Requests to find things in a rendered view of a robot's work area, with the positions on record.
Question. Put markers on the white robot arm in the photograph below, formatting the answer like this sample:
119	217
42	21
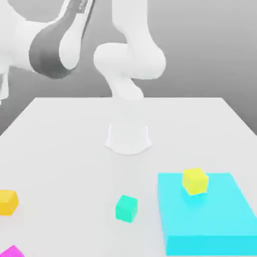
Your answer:
130	60

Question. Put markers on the small teal cube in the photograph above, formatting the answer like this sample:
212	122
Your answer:
126	208

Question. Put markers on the small yellow cube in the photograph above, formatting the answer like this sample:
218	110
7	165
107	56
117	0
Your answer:
195	181

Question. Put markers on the small orange cube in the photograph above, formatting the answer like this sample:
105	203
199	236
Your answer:
7	202

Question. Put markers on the small magenta cube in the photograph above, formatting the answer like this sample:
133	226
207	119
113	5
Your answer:
12	252

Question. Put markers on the large cyan box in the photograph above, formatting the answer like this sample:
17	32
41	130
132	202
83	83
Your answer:
208	216

